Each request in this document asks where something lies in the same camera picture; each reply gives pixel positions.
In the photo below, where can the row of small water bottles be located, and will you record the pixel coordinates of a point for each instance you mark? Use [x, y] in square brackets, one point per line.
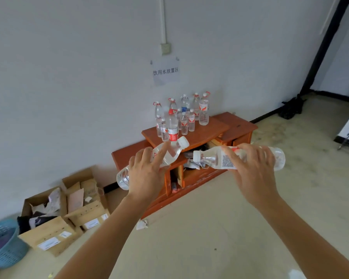
[184, 124]

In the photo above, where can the small white-capped water bottle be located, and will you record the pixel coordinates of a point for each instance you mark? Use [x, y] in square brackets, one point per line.
[174, 151]
[212, 158]

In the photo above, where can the blue-label Aquafina bottle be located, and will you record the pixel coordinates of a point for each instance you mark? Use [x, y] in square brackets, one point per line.
[185, 104]

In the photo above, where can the red label red cap bottle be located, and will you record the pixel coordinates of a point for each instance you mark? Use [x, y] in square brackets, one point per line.
[173, 127]

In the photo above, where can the orange wooden cabinet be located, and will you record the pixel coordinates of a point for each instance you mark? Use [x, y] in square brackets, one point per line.
[235, 124]

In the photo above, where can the white wall switch plate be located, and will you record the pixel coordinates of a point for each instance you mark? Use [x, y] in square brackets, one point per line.
[165, 48]

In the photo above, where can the crumpled white paper scrap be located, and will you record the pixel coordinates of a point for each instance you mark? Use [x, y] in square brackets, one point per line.
[142, 224]

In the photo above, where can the person's right forearm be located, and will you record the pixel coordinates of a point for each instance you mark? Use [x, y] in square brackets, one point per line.
[308, 244]

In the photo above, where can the labelled cardboard box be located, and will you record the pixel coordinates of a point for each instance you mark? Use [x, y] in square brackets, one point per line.
[87, 212]
[46, 232]

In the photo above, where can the black plastic bag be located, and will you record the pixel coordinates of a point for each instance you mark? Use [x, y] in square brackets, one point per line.
[292, 107]

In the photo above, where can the person's left forearm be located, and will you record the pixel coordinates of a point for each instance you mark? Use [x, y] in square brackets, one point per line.
[104, 244]

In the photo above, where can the black door frame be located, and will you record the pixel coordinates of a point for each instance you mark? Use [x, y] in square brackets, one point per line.
[325, 46]

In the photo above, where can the pile of white papers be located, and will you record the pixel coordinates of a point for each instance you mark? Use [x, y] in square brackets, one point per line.
[195, 162]

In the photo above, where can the person's left hand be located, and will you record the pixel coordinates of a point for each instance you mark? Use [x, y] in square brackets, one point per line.
[145, 177]

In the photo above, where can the blue plastic basket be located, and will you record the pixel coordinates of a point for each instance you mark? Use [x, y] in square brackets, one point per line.
[5, 249]

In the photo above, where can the person's right hand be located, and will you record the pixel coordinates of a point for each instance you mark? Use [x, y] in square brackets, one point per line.
[256, 177]

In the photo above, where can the white paper sign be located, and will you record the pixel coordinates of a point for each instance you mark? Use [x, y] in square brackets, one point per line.
[166, 78]

